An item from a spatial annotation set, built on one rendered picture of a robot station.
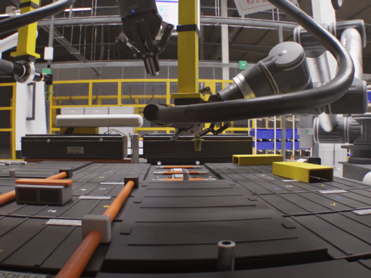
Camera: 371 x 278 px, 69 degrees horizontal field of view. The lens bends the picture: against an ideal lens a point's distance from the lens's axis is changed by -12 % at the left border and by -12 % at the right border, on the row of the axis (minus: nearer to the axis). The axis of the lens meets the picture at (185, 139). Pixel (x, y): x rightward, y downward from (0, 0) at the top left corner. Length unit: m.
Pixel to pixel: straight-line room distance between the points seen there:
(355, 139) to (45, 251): 2.13
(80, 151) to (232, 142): 0.59
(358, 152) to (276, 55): 1.47
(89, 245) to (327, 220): 0.26
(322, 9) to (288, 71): 4.14
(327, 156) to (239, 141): 3.40
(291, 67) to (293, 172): 0.31
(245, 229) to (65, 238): 0.18
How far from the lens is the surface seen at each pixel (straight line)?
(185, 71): 0.84
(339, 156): 4.63
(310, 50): 1.68
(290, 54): 0.88
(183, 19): 0.88
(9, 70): 1.12
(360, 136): 2.24
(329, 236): 0.32
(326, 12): 4.99
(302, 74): 0.90
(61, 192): 0.45
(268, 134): 6.81
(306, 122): 3.66
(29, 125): 3.51
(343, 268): 0.24
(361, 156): 2.24
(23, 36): 1.22
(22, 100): 3.53
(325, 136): 2.27
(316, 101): 0.44
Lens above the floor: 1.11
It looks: 1 degrees down
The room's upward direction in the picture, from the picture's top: straight up
